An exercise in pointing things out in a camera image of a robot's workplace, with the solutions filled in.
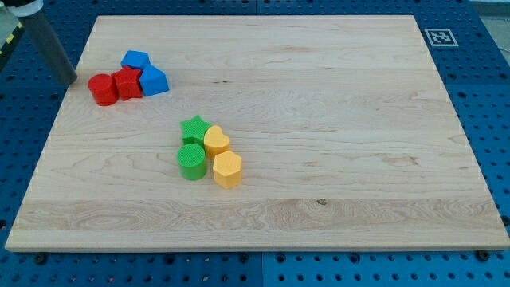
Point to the wooden board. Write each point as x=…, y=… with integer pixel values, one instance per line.
x=349, y=142

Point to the yellow heart block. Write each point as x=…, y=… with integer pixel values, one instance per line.
x=215, y=142

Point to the blue cube block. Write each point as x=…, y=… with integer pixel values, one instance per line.
x=135, y=59

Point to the white fiducial marker tag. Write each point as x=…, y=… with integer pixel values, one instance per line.
x=439, y=37

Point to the blue triangular block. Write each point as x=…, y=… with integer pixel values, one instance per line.
x=153, y=81

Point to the green star block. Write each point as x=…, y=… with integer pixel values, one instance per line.
x=193, y=130

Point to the yellow hexagon block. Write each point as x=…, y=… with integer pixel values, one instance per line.
x=227, y=168

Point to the red star block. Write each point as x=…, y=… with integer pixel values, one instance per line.
x=127, y=83

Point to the red cylinder block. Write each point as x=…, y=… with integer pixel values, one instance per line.
x=103, y=89

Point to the grey cylindrical robot arm rod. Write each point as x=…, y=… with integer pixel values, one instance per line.
x=32, y=17

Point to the green cylinder block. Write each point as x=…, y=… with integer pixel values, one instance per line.
x=192, y=161

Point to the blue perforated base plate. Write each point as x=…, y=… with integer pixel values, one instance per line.
x=476, y=76

